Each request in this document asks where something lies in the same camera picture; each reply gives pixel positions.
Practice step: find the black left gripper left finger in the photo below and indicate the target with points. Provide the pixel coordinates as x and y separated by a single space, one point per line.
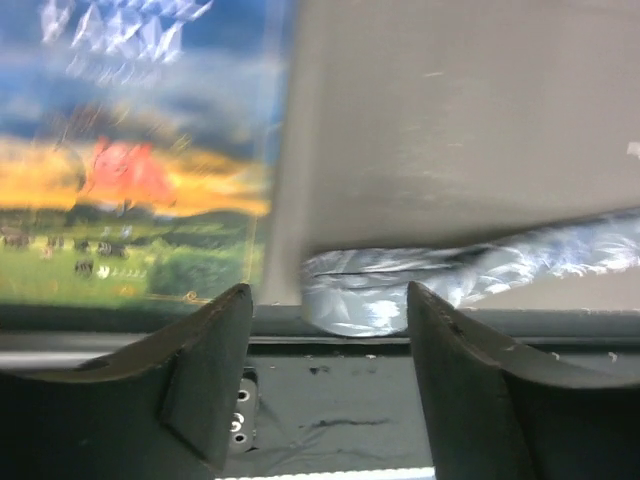
159 408

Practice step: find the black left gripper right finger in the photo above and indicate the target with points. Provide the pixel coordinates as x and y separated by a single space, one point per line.
496 408

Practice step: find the grey blue patterned tie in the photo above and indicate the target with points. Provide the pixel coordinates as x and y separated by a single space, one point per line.
362 292

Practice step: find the blue Animal Farm book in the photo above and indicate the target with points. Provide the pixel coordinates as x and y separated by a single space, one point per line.
139 141

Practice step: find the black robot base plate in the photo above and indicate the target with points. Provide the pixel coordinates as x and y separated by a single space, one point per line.
332 407

